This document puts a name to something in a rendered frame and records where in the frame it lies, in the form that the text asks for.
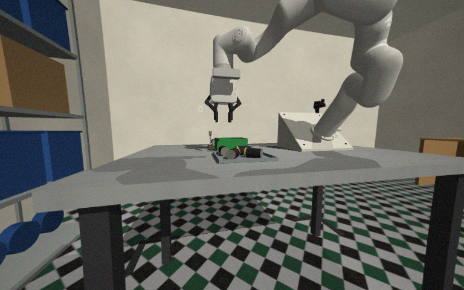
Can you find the green open box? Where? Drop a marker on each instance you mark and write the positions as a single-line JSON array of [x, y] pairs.
[[230, 143]]

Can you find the tan flat circuit board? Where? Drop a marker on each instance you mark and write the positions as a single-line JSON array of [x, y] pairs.
[[211, 145]]

